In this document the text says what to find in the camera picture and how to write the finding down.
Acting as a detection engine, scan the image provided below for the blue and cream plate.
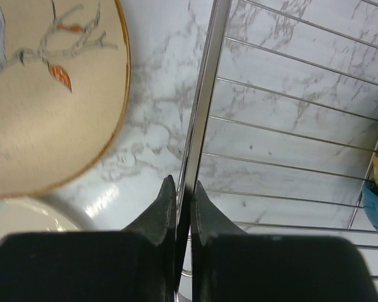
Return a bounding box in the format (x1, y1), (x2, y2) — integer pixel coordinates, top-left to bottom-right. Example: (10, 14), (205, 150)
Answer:
(0, 196), (95, 241)

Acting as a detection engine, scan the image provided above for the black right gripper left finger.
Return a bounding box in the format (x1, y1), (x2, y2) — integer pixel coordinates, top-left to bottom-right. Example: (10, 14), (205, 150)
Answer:
(0, 176), (176, 301)

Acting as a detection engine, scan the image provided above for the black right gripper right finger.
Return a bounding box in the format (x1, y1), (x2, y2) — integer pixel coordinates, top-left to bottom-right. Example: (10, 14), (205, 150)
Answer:
(191, 184), (378, 301)

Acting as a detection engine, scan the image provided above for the beige bird plate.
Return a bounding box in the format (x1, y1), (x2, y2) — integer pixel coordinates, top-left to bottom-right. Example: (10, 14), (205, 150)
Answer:
(0, 1), (131, 199)

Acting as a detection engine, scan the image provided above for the metal wire dish rack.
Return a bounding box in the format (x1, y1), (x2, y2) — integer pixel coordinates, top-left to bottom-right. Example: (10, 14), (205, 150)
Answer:
(179, 1), (378, 290)

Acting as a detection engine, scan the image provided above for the blue polka dot dish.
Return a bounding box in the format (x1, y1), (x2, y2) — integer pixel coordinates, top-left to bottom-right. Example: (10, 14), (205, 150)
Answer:
(362, 181), (378, 232)

